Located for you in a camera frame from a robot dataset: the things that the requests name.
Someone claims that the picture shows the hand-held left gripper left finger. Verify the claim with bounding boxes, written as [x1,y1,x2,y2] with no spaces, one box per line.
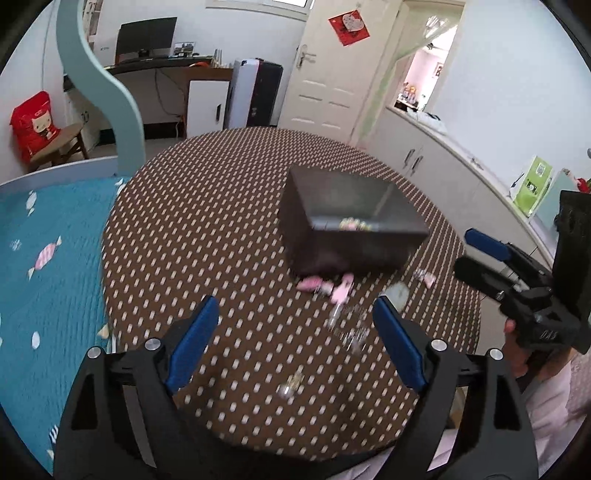
[53,295,221,480]

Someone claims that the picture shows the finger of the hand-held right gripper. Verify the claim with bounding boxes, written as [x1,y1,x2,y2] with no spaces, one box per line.
[454,256,525,304]
[464,228,552,288]

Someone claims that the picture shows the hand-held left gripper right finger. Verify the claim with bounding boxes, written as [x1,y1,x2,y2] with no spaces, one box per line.
[372,295,541,480]

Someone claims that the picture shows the pale jade pendant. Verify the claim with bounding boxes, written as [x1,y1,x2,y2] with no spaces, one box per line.
[385,282,410,309]

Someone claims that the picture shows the clear crystal bracelet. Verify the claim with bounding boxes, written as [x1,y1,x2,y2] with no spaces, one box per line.
[327,302,370,354]

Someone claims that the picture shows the pink bead charm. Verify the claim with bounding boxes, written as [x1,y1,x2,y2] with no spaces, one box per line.
[331,273,355,304]

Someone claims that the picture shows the pink flower charm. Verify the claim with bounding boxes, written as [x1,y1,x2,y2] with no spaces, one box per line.
[295,275,333,292]

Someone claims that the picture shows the silver earring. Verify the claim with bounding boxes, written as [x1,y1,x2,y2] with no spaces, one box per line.
[277,374,305,400]

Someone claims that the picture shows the black rectangular box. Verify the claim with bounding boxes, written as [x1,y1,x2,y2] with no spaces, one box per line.
[277,165,430,278]

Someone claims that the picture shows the person's right forearm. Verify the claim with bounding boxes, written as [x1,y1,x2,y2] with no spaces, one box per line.
[519,346,591,469]

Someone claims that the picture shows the person's right hand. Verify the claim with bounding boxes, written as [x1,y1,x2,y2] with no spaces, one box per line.
[503,318,533,383]

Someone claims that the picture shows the pale blue board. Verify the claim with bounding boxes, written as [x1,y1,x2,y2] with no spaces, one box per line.
[531,168,575,232]

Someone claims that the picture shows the green packet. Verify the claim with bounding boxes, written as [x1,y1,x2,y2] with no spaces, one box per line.
[510,155,554,219]

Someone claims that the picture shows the white sideboard cabinet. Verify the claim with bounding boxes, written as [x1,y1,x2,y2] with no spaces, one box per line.
[369,106,564,287]

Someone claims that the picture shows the person's white clothing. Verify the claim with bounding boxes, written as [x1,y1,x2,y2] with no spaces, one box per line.
[431,406,468,468]

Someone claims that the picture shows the white bag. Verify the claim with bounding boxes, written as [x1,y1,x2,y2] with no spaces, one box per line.
[406,108,448,134]

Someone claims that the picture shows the blue candy print bedsheet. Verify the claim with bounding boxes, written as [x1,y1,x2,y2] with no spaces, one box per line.
[0,178,134,476]

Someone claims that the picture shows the white panel door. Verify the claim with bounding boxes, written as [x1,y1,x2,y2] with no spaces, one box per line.
[277,0,407,144]

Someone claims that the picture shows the small white cabinet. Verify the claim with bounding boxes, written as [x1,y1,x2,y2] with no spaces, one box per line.
[185,79,232,139]

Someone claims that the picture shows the wooden stool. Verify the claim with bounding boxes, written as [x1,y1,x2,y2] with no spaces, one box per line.
[28,124,90,174]

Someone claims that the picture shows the white upright appliance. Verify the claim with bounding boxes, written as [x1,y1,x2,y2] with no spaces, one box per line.
[225,58,259,130]

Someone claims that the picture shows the red diamond door decoration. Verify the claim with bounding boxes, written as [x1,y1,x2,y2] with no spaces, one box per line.
[328,9,371,47]

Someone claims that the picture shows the black suitcase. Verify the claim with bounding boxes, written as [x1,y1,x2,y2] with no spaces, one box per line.
[247,60,284,127]

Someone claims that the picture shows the red cartoon print bag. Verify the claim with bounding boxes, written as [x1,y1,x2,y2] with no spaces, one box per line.
[10,91,62,164]

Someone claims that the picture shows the dark wooden desk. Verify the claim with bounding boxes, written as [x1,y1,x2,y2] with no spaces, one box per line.
[64,55,234,139]

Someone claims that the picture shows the black computer monitor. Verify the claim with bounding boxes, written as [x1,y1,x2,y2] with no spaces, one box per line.
[115,17,178,59]

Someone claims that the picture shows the white framed window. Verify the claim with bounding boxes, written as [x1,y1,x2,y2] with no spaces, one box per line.
[205,0,315,12]

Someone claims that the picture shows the white glass door cabinet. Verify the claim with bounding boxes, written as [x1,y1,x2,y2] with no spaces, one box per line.
[81,0,105,44]

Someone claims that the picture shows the light blue bunk bed frame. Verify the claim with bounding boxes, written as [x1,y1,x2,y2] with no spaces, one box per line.
[0,0,147,186]

